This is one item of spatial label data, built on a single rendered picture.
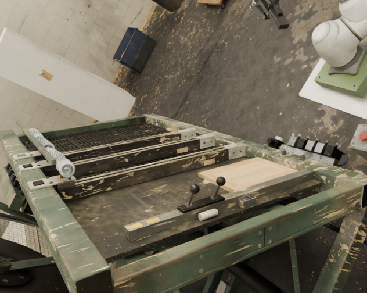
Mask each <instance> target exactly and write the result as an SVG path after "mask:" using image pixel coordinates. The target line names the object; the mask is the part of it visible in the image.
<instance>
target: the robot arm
mask: <svg viewBox="0 0 367 293"><path fill-rule="evenodd" d="M279 1H280V0H253V3H252V5H250V9H252V10H254V11H255V12H256V13H258V14H259V15H260V16H261V17H262V18H263V19H264V20H268V19H271V20H272V22H273V23H274V24H275V25H276V27H277V28H278V30H280V29H287V28H288V26H289V22H288V21H287V20H286V18H285V16H284V15H283V11H282V10H281V8H280V7H279ZM338 1H339V11H340V12H341V14H342V16H341V17H340V18H339V19H336V20H334V21H332V20H330V21H326V22H323V23H321V24H320V25H318V26H317V27H316V28H315V30H314V31H313V33H312V44H313V46H314V48H315V50H316V52H317V54H318V55H319V56H320V57H321V58H322V59H323V60H324V61H326V62H327V63H328V64H330V65H331V66H330V68H329V70H328V72H327V73H328V75H332V74H352V75H353V76H355V75H357V74H358V73H359V68H360V65H361V63H362V61H363V59H364V57H365V54H366V52H367V42H365V43H363V44H359V43H360V41H361V40H363V39H364V38H365V37H367V0H338ZM258 2H259V3H258Z"/></svg>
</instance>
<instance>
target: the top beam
mask: <svg viewBox="0 0 367 293"><path fill-rule="evenodd" d="M0 142H1V145H2V147H3V150H4V151H5V154H6V156H7V158H8V160H9V163H10V165H11V167H12V169H13V171H14V173H15V175H16V178H17V180H18V182H19V184H20V186H21V188H22V190H23V193H24V195H25V197H26V200H27V202H28V204H29V206H30V208H31V210H32V212H33V215H34V217H35V219H36V221H37V223H38V225H39V227H40V230H41V232H42V234H43V236H44V238H45V241H46V243H47V245H48V247H49V249H50V251H51V254H52V256H53V258H54V260H55V262H56V264H57V267H58V269H59V271H60V273H61V275H62V277H63V279H64V282H65V284H66V286H67V288H68V291H69V293H114V290H113V281H112V276H111V267H110V266H109V264H108V263H107V262H106V260H105V259H104V257H103V256H102V254H101V253H100V252H99V250H98V249H97V247H96V246H95V244H94V243H93V242H92V240H91V239H90V238H89V236H88V235H87V233H86V232H85V231H84V229H83V228H82V227H81V225H80V224H79V222H78V221H77V219H76V218H75V217H74V215H73V214H72V213H71V211H70V209H69V208H68V207H67V205H66V204H65V203H64V201H63V200H62V198H61V197H60V196H59V194H58V193H57V192H56V190H55V189H54V187H53V186H48V187H44V188H39V189H36V190H30V187H29V186H28V184H27V182H30V181H34V180H39V179H43V178H46V176H45V175H44V173H43V172H42V170H41V169H40V168H37V169H32V170H27V171H20V169H19V167H18V165H23V164H27V163H32V162H35V160H34V159H33V158H32V157H31V158H25V159H19V160H15V159H14V157H13V155H16V154H20V153H26V152H28V151H27V150H26V148H25V147H24V145H23V144H22V143H21V141H20V140H19V138H18V137H17V135H16V134H15V132H14V131H13V130H12V129H10V130H3V131H0Z"/></svg>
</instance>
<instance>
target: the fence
mask: <svg viewBox="0 0 367 293"><path fill-rule="evenodd" d="M313 179H314V172H313V171H310V170H307V169H304V170H300V171H297V172H294V173H290V174H287V175H285V176H281V177H278V178H275V179H272V180H268V181H265V182H263V183H259V184H256V185H252V186H249V187H246V188H243V189H240V190H237V191H234V192H230V193H227V194H224V195H221V196H222V197H224V198H225V200H224V201H221V202H217V203H214V204H212V205H208V206H205V207H203V208H200V209H196V210H193V211H190V212H187V213H182V212H180V211H179V210H178V209H176V210H173V211H170V212H167V213H163V214H161V215H157V216H154V217H151V218H148V219H145V220H141V221H138V222H135V223H132V224H128V225H126V226H124V232H125V236H126V237H127V238H128V239H129V241H133V240H137V239H139V238H142V237H145V236H148V235H151V234H154V233H157V232H159V231H163V230H166V229H168V228H171V227H175V226H178V225H180V224H183V223H186V222H189V221H192V220H195V219H198V214H199V213H202V212H205V211H208V210H211V209H217V210H218V212H219V211H221V210H224V209H227V208H231V207H233V206H236V205H237V202H238V198H241V197H244V196H247V195H251V196H254V197H256V199H257V198H260V197H262V196H265V195H268V194H271V193H274V192H277V191H280V190H283V189H286V188H289V187H292V186H294V185H297V184H301V183H304V182H306V181H310V180H313ZM155 217H158V218H159V219H160V220H159V221H156V222H152V223H149V224H148V223H147V222H146V220H149V219H152V218H155ZM137 223H141V224H143V226H140V227H137V228H133V229H131V230H130V229H129V228H128V226H130V225H133V224H137Z"/></svg>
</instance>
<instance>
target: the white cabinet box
mask: <svg viewBox="0 0 367 293"><path fill-rule="evenodd" d="M0 76H1V77H3V78H6V79H8V80H10V81H12V82H14V83H16V84H19V85H21V86H23V87H26V88H28V89H30V90H32V91H34V92H37V93H39V94H41V95H43V96H45V97H47V98H50V99H52V100H54V101H56V102H58V103H61V104H63V105H65V106H68V107H70V108H72V109H74V110H76V111H78V112H81V113H83V114H85V115H87V116H89V117H92V118H94V119H96V120H98V121H100V122H103V121H108V120H115V119H122V118H126V117H127V116H128V114H129V112H130V110H131V108H132V107H133V105H134V103H135V100H136V98H134V97H133V96H132V95H131V94H129V93H128V92H126V90H124V89H122V88H120V87H118V86H116V85H114V84H113V83H111V82H109V81H107V80H105V79H103V78H101V77H99V76H97V75H96V74H94V73H92V72H90V71H88V70H87V69H85V68H83V67H81V66H79V65H77V64H75V63H73V62H71V61H69V60H68V59H66V58H64V57H62V56H60V55H58V54H56V53H54V52H52V51H51V50H49V49H47V48H45V47H43V46H42V45H40V44H37V43H36V42H34V41H32V40H30V39H28V38H26V37H25V36H23V35H21V34H19V33H17V32H15V31H13V30H11V29H9V28H7V27H6V26H5V28H4V30H3V32H2V34H1V36H0Z"/></svg>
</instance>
